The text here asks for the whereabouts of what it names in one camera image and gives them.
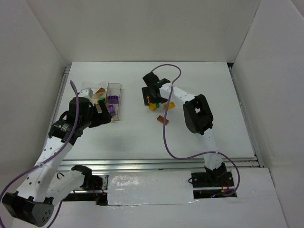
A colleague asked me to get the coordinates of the clear wavy container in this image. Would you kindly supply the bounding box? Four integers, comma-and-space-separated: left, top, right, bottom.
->
81, 81, 109, 94

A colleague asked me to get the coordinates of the brown orange lego brick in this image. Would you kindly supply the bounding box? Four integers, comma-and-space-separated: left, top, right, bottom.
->
157, 115, 169, 125

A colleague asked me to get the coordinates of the orange lego brick right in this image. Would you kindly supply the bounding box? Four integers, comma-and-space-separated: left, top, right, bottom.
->
163, 102, 175, 110

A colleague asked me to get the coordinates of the purple round lego piece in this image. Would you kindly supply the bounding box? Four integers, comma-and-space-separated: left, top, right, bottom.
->
107, 95, 119, 104

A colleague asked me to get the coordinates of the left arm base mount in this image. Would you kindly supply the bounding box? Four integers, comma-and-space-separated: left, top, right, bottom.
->
57, 165, 110, 205

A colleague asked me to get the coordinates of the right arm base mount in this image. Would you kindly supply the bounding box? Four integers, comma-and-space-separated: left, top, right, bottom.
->
188, 171, 234, 199

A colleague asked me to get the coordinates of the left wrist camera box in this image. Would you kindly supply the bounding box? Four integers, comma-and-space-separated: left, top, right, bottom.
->
78, 88, 93, 99

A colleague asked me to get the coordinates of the clear tall narrow container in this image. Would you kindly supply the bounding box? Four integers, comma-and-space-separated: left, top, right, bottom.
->
106, 83, 122, 121

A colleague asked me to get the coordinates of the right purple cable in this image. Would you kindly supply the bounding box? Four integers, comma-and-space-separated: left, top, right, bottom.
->
151, 64, 241, 197

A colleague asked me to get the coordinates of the yellow round lego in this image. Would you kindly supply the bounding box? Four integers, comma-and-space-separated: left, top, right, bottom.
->
148, 103, 157, 111

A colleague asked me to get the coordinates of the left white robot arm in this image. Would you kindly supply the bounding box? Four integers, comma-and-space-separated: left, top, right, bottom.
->
0, 97, 111, 227

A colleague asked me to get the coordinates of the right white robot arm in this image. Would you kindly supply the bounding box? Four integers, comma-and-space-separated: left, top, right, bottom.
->
142, 72, 227, 183

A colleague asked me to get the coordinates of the purple lego brick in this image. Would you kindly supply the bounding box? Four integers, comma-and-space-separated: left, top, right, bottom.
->
108, 104, 116, 116

